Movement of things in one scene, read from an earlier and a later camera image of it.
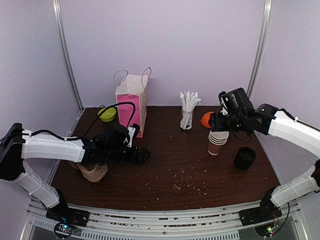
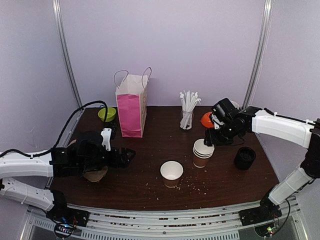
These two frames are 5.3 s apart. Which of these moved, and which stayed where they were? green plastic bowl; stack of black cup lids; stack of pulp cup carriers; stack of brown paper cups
Moved: stack of brown paper cups
Stayed: green plastic bowl; stack of black cup lids; stack of pulp cup carriers
